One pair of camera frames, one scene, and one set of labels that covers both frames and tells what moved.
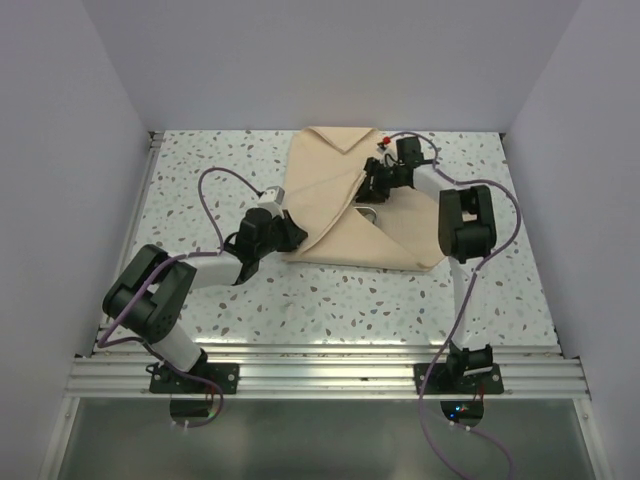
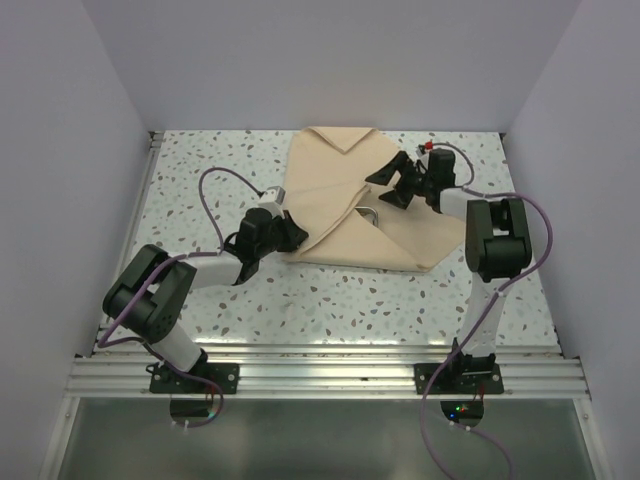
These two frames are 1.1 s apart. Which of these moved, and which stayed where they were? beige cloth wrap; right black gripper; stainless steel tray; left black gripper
Moved: right black gripper
Stayed: beige cloth wrap; stainless steel tray; left black gripper
